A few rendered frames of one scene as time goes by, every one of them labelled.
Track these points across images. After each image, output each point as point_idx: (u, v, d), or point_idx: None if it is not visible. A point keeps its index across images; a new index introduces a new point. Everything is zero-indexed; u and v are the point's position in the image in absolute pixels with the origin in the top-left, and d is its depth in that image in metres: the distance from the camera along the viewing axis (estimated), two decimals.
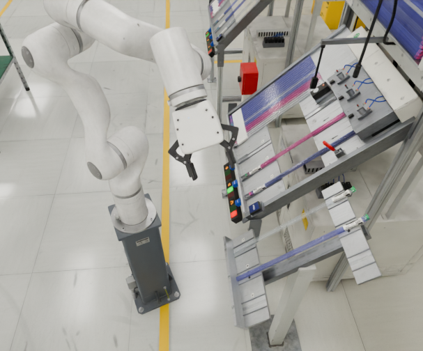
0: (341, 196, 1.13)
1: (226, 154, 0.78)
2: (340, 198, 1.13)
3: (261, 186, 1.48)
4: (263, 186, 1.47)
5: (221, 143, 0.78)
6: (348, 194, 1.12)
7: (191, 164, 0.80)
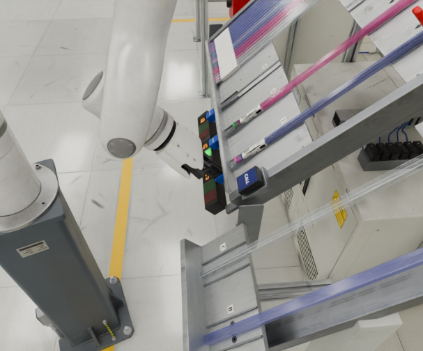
0: None
1: None
2: None
3: (258, 145, 0.75)
4: (260, 144, 0.75)
5: None
6: None
7: None
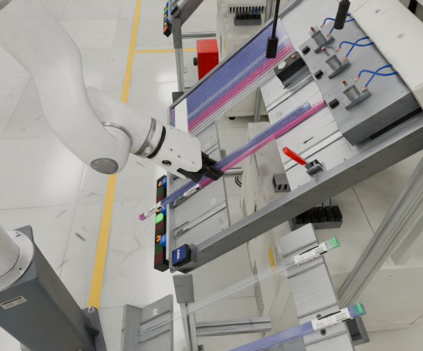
0: (311, 255, 0.59)
1: (211, 161, 0.79)
2: (309, 258, 0.59)
3: (155, 206, 0.88)
4: (157, 206, 0.88)
5: None
6: (325, 252, 0.58)
7: (210, 167, 0.78)
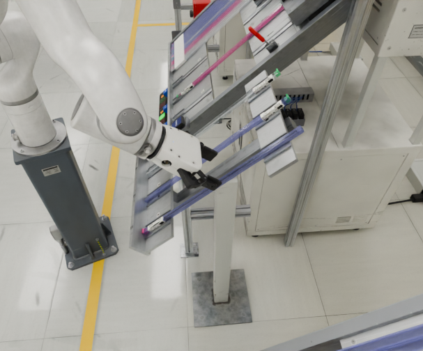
0: (263, 83, 0.89)
1: (206, 148, 0.81)
2: (262, 86, 0.90)
3: (158, 221, 0.93)
4: (159, 221, 0.92)
5: None
6: (271, 80, 0.89)
7: (207, 177, 0.76)
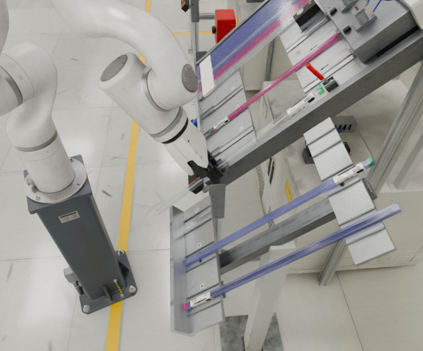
0: (301, 104, 0.68)
1: None
2: (300, 107, 0.68)
3: (204, 297, 0.78)
4: (205, 297, 0.78)
5: None
6: (312, 99, 0.67)
7: None
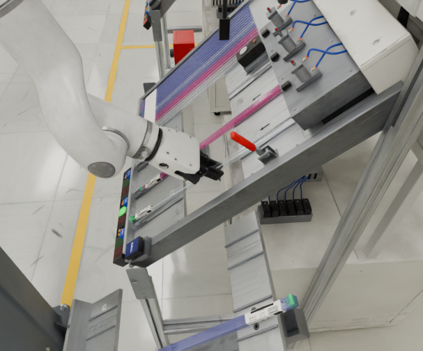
0: (142, 209, 0.92)
1: (211, 161, 0.79)
2: (144, 209, 0.92)
3: None
4: None
5: (199, 154, 0.78)
6: (139, 213, 0.94)
7: (209, 167, 0.78)
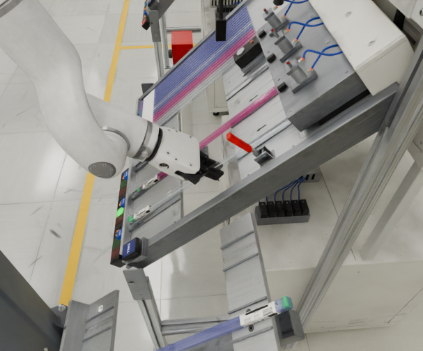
0: (141, 209, 0.92)
1: (211, 161, 0.79)
2: (143, 209, 0.92)
3: None
4: None
5: (199, 154, 0.78)
6: (137, 214, 0.94)
7: (209, 167, 0.78)
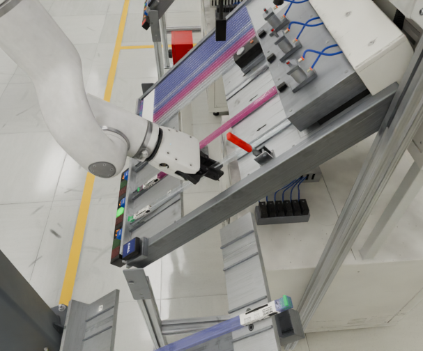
0: (141, 209, 0.92)
1: (211, 161, 0.79)
2: (143, 209, 0.92)
3: None
4: None
5: (199, 154, 0.78)
6: (137, 214, 0.94)
7: (209, 167, 0.78)
